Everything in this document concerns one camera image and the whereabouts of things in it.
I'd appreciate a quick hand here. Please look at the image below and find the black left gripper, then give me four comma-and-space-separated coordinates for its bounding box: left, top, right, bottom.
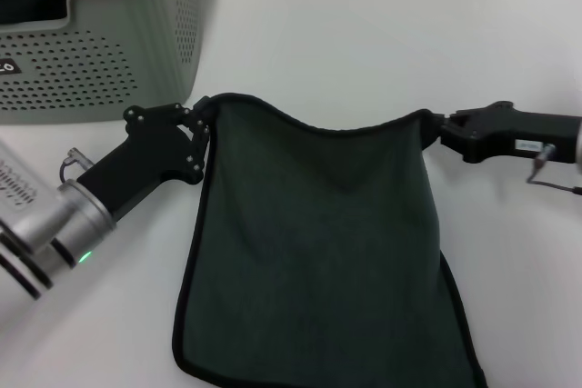
75, 97, 213, 221

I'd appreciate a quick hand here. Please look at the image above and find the gripper cable with connectors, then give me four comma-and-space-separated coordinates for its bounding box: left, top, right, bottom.
527, 143, 582, 197
58, 146, 95, 185

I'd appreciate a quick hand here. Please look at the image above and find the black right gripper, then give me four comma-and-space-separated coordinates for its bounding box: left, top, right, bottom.
431, 100, 582, 166

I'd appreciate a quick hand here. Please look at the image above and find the yellow and dark green towel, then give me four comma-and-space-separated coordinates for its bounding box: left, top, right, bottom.
171, 92, 487, 388

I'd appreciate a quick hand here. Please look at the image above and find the left gripper cable with connectors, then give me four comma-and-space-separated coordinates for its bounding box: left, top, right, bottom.
58, 146, 95, 185

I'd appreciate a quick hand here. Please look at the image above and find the grey-green perforated storage box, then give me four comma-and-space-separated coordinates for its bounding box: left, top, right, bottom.
0, 0, 199, 125

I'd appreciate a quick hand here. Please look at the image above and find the silver vented wrist camera box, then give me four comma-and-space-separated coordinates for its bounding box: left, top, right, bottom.
0, 140, 63, 234

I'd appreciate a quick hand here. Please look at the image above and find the right gripper cable with connectors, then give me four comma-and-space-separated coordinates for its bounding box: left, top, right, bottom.
527, 143, 582, 197

